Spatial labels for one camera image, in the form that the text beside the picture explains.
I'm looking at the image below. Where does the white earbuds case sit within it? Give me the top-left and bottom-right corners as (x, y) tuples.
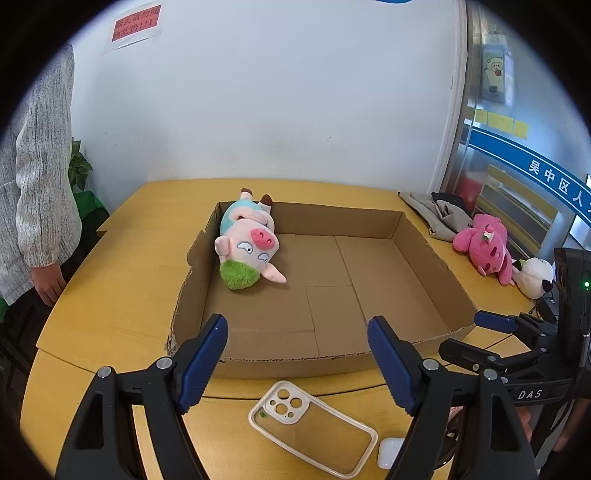
(378, 438), (407, 470)

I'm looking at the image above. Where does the shallow cardboard box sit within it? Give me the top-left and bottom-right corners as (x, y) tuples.
(166, 199), (477, 380)

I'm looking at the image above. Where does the blue door banner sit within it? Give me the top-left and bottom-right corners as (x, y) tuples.
(468, 124), (591, 217)

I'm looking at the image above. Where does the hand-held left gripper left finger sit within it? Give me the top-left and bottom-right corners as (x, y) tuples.
(55, 313), (229, 480)

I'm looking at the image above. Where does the red wall sign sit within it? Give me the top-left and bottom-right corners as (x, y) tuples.
(111, 6), (162, 43)

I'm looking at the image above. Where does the pink pig plush toy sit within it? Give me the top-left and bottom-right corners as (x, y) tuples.
(213, 188), (288, 291)

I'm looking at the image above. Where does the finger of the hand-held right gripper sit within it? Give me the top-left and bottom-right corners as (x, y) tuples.
(438, 338), (555, 384)
(474, 310), (561, 344)

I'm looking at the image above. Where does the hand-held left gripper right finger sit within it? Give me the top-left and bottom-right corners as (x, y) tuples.
(367, 316), (539, 480)

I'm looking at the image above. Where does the clear white-rimmed phone case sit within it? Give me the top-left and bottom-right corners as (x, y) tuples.
(248, 380), (378, 479)

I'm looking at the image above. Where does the white panda plush toy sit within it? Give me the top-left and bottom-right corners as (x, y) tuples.
(512, 257), (555, 298)

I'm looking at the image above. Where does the metal door frame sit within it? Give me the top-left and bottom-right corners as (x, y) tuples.
(434, 0), (481, 195)

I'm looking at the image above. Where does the grey folded cloth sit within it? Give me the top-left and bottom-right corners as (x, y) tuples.
(399, 191), (476, 241)

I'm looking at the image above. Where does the green potted plant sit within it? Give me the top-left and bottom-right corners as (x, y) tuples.
(68, 138), (93, 192)

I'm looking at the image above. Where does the cartoon card on door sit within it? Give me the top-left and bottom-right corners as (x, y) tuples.
(480, 44), (514, 104)

